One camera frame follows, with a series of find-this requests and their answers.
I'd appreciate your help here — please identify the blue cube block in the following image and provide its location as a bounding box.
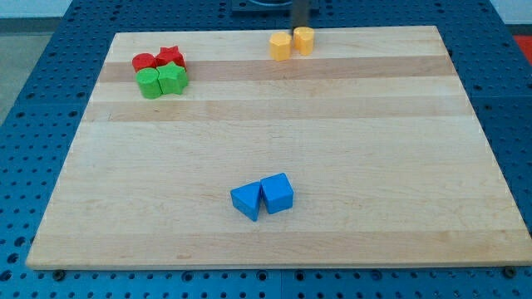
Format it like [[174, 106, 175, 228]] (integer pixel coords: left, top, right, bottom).
[[260, 173, 294, 214]]

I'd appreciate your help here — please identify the grey metal pusher rod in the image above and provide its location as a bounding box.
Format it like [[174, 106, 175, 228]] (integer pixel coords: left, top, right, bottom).
[[290, 0, 310, 33]]

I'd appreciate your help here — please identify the red cylinder block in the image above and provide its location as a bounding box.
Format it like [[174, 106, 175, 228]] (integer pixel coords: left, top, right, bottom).
[[131, 53, 157, 72]]

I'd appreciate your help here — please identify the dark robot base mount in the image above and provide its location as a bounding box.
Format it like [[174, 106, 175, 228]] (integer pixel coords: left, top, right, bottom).
[[228, 0, 293, 16]]

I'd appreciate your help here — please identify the green cylinder block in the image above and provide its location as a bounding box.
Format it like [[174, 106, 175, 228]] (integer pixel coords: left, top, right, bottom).
[[135, 67, 162, 99]]

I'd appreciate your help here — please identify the red star block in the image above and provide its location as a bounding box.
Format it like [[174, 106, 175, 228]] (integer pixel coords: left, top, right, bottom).
[[155, 46, 186, 68]]

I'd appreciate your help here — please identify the green star block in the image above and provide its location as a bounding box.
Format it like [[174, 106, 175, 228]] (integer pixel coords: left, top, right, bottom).
[[157, 61, 189, 95]]

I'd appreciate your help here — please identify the blue triangle block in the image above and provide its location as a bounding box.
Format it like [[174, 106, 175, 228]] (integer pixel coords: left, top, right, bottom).
[[230, 182, 261, 222]]

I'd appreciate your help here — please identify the wooden board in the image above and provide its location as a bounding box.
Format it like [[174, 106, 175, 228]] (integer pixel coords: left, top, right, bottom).
[[27, 26, 531, 270]]

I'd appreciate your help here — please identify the yellow heart block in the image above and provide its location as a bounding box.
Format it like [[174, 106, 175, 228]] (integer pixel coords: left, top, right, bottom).
[[293, 27, 314, 56]]

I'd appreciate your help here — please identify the yellow hexagon block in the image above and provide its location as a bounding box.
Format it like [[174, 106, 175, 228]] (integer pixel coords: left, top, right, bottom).
[[269, 32, 292, 61]]

